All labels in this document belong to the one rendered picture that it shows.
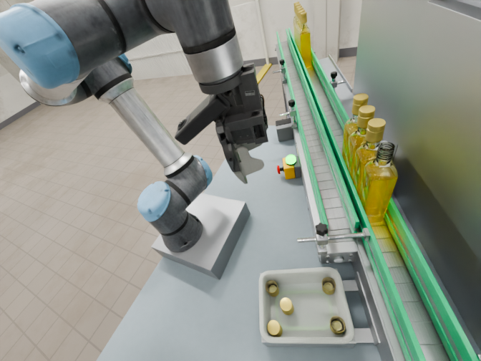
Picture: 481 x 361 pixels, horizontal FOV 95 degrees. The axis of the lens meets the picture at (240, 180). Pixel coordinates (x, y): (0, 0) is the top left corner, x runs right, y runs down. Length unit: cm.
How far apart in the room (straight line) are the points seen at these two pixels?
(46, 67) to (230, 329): 73
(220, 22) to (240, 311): 73
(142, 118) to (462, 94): 73
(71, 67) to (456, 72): 61
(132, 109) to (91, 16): 40
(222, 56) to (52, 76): 19
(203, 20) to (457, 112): 48
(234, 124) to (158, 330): 72
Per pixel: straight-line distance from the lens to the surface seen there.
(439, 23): 65
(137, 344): 93
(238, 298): 80
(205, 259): 79
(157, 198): 71
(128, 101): 72
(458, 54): 60
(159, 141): 73
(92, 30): 35
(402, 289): 67
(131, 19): 37
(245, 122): 36
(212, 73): 32
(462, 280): 77
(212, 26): 31
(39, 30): 34
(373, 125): 57
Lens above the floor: 150
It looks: 45 degrees down
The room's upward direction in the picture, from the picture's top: 22 degrees counter-clockwise
